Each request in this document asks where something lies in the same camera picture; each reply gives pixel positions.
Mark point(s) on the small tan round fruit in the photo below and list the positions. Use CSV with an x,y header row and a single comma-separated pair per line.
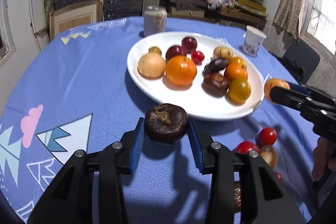
x,y
155,50

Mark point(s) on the white door panel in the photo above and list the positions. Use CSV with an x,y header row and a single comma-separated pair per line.
x,y
38,3

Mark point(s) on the large orange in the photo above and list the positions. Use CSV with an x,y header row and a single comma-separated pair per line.
x,y
181,70

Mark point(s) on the white round plate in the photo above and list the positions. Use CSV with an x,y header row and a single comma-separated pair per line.
x,y
189,100

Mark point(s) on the blue patterned tablecloth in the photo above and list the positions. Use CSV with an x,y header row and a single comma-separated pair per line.
x,y
86,77

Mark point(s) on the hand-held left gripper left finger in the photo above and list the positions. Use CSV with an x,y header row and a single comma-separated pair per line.
x,y
136,145

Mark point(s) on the person's right hand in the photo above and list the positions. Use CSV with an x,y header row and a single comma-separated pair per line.
x,y
321,158

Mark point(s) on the shiny brown fruit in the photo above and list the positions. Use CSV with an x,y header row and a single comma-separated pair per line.
x,y
269,157

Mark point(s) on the greenish orange tangerine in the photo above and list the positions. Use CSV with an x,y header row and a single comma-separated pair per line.
x,y
239,91

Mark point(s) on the bright window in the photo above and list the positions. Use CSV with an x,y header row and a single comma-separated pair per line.
x,y
321,16

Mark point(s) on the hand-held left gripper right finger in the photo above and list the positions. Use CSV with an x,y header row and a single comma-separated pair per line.
x,y
195,145

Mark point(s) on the dark red plum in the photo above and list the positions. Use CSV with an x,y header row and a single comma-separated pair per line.
x,y
189,44
175,52

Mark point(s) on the medium tan lumpy fruit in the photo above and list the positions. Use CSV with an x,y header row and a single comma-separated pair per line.
x,y
222,53

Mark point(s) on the white paper cup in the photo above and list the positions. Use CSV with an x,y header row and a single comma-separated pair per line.
x,y
253,41

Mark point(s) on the dark brown oblong fruit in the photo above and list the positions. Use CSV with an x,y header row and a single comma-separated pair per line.
x,y
216,65

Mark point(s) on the tiny red cherry tomato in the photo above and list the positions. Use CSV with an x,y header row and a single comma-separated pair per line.
x,y
278,176

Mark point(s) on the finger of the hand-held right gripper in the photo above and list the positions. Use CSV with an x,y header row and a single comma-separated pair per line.
x,y
286,98
296,87

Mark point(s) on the white framed window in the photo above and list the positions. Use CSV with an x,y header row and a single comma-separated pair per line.
x,y
5,37

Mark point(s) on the large tan round fruit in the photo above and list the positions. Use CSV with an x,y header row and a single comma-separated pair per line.
x,y
151,66

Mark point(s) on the black chair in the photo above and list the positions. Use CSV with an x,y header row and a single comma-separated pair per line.
x,y
302,58

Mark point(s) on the dark brown water chestnut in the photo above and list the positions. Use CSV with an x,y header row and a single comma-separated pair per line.
x,y
215,85
166,125
237,197

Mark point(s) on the cardboard box with wooden panel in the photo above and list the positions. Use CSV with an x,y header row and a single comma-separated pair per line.
x,y
73,18

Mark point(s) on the small orange tangerine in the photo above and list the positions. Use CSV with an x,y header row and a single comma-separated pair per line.
x,y
237,60
269,83
235,73

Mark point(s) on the white drink can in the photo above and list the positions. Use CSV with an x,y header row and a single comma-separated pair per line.
x,y
155,22

